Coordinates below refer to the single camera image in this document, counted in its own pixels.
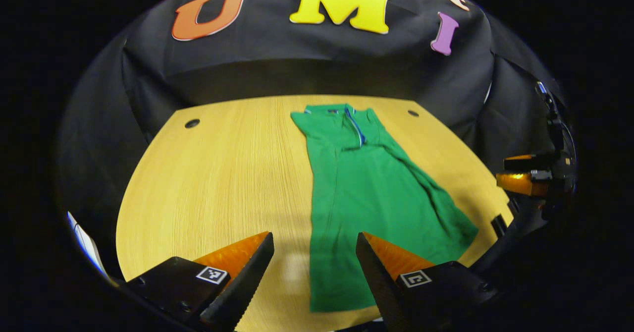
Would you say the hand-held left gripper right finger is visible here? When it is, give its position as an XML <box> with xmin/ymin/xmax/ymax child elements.
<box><xmin>356</xmin><ymin>232</ymin><xmax>498</xmax><ymax>332</ymax></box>

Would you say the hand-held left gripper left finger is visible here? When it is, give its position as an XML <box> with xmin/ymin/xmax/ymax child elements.
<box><xmin>126</xmin><ymin>231</ymin><xmax>275</xmax><ymax>332</ymax></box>

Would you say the green T-shirt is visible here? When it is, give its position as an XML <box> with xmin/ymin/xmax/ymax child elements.
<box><xmin>290</xmin><ymin>103</ymin><xmax>479</xmax><ymax>314</ymax></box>

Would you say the black backdrop cloth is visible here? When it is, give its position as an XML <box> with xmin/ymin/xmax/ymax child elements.
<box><xmin>57</xmin><ymin>0</ymin><xmax>565</xmax><ymax>273</ymax></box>

